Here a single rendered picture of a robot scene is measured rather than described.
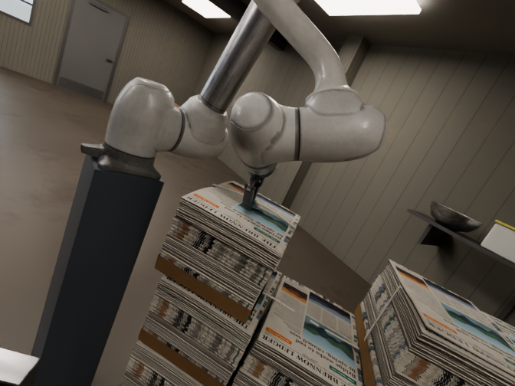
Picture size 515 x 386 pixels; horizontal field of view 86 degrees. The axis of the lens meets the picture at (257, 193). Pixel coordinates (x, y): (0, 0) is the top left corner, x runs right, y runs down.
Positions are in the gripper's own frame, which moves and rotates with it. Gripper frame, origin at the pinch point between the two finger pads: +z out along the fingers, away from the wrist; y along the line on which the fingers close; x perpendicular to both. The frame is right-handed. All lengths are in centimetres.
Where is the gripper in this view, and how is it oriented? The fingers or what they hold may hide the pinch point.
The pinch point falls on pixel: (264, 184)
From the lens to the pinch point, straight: 84.9
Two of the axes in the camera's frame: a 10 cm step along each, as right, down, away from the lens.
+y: -4.9, 8.5, -2.1
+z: 0.7, 2.7, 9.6
